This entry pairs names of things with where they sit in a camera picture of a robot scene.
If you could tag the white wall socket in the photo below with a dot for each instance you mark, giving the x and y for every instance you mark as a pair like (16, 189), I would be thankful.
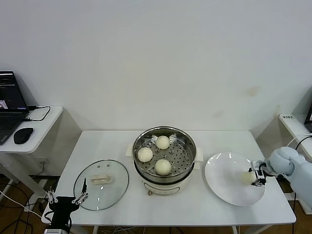
(44, 161)

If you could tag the small printed label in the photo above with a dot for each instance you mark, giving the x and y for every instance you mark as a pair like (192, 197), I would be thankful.
(288, 117)

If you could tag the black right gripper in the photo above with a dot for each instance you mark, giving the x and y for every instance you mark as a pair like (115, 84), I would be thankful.
(263, 169)

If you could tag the white side table with laptop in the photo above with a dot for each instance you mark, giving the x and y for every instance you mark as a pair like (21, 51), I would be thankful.
(48, 126)

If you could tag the white round plate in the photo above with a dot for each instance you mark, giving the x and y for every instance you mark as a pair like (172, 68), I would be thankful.
(219, 175)

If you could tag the white steamed baozi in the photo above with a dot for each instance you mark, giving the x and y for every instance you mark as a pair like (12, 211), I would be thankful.
(145, 154)
(162, 142)
(163, 167)
(246, 178)

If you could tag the perforated steel steamer basket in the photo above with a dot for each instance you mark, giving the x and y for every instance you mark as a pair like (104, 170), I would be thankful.
(180, 156)

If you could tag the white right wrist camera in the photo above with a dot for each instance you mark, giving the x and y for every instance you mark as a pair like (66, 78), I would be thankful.
(255, 164)

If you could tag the black computer mouse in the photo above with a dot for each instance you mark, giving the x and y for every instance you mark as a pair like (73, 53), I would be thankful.
(23, 135)

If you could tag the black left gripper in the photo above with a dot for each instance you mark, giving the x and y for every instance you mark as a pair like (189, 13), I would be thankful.
(63, 207)

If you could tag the cream electric cooker pot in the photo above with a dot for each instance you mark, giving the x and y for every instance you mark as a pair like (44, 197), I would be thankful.
(165, 189)

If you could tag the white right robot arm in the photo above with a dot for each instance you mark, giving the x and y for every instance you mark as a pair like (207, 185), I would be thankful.
(292, 165)

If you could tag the black monitor edge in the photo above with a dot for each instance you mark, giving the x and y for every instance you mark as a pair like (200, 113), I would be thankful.
(309, 117)

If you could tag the black open laptop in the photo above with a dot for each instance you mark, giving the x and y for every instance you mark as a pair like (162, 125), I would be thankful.
(9, 117)

